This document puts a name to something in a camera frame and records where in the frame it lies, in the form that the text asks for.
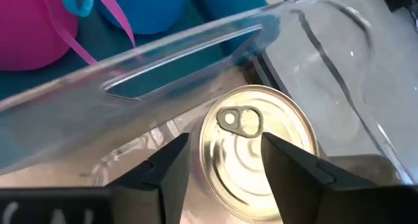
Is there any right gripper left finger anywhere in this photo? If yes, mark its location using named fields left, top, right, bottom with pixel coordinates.
left=107, top=132, right=192, bottom=224

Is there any teal plastic bin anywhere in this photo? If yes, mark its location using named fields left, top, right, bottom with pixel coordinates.
left=0, top=0, right=281, bottom=103

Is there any gold top tin can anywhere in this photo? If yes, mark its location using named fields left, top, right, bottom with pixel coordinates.
left=190, top=84, right=320, bottom=224

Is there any clear plastic bin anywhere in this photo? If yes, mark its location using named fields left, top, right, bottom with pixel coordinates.
left=0, top=0, right=416, bottom=189

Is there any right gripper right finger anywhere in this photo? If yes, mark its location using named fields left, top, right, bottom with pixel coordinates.
left=260, top=131, right=376, bottom=224

